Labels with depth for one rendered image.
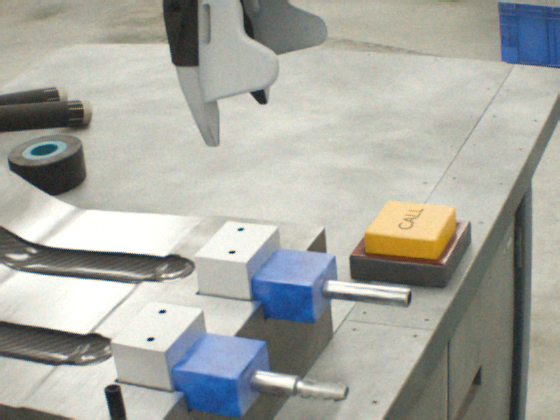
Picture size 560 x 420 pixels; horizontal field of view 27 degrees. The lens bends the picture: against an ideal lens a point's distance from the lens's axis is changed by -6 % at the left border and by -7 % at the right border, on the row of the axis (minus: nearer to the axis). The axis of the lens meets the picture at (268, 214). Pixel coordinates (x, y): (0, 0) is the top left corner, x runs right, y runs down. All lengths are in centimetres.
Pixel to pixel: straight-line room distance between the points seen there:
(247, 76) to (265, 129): 59
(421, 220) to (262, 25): 28
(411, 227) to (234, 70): 31
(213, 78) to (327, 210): 41
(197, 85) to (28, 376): 20
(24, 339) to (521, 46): 321
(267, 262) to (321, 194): 34
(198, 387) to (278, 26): 23
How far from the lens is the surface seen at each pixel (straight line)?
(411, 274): 95
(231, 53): 68
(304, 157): 119
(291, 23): 75
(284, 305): 76
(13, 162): 120
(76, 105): 134
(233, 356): 69
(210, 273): 77
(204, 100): 69
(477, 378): 137
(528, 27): 386
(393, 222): 97
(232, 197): 113
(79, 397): 70
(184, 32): 68
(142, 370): 69
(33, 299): 82
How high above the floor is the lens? 126
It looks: 25 degrees down
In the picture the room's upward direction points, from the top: 6 degrees counter-clockwise
